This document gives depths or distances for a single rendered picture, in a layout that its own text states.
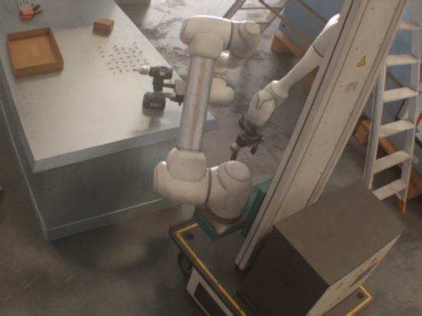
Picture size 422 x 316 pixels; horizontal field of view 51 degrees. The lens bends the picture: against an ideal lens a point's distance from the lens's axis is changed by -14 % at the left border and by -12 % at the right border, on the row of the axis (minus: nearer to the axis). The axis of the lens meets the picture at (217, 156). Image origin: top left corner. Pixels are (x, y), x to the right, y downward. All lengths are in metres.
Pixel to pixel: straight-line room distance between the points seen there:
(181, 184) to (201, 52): 0.51
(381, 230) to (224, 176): 0.70
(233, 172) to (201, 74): 0.40
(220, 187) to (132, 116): 0.68
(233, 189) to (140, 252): 0.89
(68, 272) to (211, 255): 0.76
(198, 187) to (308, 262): 0.53
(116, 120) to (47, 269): 0.87
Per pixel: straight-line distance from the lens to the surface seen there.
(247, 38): 1.94
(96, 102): 2.48
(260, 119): 2.34
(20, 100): 2.49
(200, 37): 1.92
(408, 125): 3.29
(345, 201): 2.08
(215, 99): 2.45
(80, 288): 2.51
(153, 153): 2.49
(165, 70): 2.37
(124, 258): 2.63
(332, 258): 1.84
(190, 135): 1.94
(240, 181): 1.94
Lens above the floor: 2.16
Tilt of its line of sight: 41 degrees down
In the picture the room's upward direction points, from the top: 18 degrees clockwise
